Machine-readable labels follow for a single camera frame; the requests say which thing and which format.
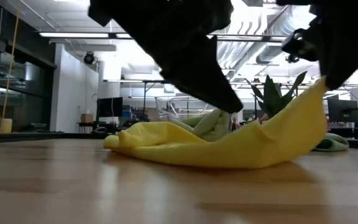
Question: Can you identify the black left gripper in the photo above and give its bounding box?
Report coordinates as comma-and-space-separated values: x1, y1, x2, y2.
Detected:
87, 0, 244, 114

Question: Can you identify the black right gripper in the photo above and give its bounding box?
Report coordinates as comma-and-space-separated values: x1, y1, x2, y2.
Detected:
309, 0, 358, 91

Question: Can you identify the pale green teal-edged towel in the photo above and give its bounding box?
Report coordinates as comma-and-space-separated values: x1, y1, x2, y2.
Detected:
169, 108, 239, 142
313, 133, 350, 152

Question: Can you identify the yellow microfiber towel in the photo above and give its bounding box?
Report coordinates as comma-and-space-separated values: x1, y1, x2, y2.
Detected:
103, 76, 328, 170

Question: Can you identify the black computer monitor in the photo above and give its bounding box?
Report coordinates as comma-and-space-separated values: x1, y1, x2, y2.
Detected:
96, 96, 124, 119
327, 98, 358, 124

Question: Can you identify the clear plastic bin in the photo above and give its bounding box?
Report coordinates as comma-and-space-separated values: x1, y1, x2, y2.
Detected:
155, 95, 245, 125

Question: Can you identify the snake plant in white pot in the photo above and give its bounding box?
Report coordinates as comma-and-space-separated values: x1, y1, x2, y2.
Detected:
246, 70, 308, 121

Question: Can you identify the round black ceiling fixture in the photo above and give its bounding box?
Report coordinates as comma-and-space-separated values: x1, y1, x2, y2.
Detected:
83, 52, 96, 65

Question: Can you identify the pale plastic cup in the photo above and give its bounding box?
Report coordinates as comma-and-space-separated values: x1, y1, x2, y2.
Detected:
0, 118, 13, 134

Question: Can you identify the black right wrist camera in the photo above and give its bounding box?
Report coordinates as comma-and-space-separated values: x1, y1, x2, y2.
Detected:
280, 27, 319, 63

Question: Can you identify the black background table frame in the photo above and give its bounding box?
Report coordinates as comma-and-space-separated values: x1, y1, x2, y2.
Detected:
142, 80, 169, 123

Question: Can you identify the yellow power cable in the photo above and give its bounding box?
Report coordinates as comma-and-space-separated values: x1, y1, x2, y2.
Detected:
0, 9, 21, 121

